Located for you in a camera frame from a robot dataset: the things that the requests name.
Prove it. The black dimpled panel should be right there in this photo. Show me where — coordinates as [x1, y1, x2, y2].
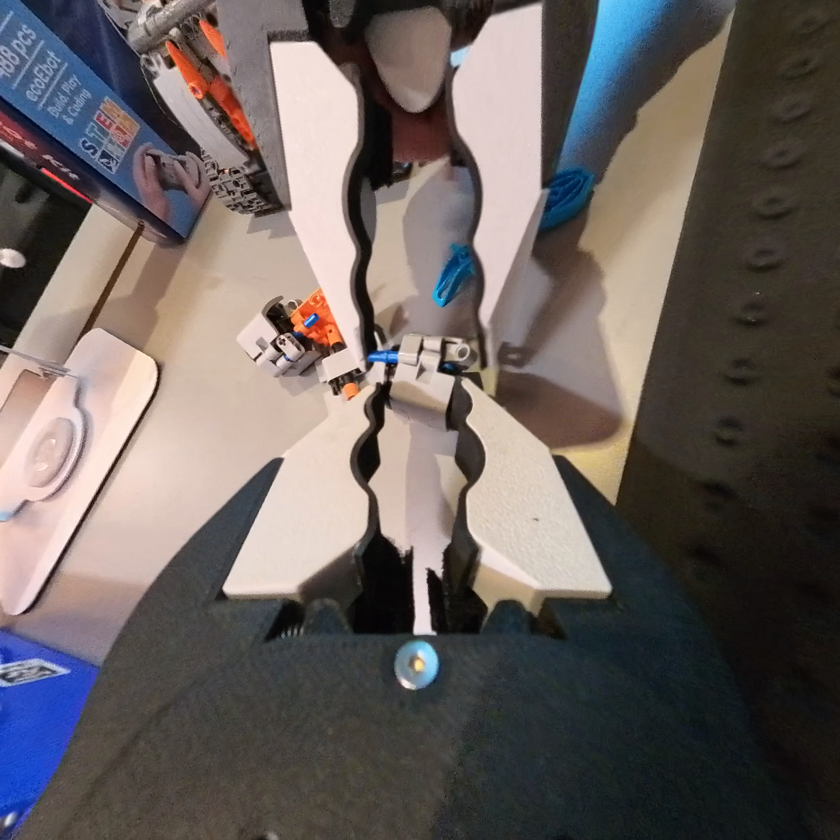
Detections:
[619, 0, 840, 840]

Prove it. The grey orange toy robot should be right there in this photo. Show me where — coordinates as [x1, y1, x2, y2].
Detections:
[128, 0, 291, 219]

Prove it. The blue robot kit box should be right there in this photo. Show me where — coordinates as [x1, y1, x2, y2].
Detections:
[0, 0, 213, 245]

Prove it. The grey orange axle assembly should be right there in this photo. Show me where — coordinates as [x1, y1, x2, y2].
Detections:
[292, 287, 370, 403]

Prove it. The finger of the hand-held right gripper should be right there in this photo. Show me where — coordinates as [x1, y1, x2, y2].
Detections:
[269, 39, 380, 375]
[449, 0, 552, 368]

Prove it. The light blue plastic tool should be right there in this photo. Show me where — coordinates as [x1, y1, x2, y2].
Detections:
[431, 167, 597, 308]

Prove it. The blue plastic bin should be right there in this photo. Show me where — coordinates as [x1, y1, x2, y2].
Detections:
[0, 629, 101, 840]

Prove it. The person's right hand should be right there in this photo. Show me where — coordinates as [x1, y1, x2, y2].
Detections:
[376, 84, 458, 166]

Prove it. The grey black wheel Lego assembly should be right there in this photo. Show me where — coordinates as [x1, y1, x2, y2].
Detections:
[384, 332, 475, 435]

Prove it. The grey shell block assembly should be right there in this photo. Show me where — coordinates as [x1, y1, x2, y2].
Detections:
[236, 297, 324, 380]

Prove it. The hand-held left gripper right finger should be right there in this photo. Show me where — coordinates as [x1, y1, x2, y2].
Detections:
[425, 382, 614, 635]

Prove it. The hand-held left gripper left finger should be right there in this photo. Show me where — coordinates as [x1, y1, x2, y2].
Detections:
[223, 384, 417, 635]

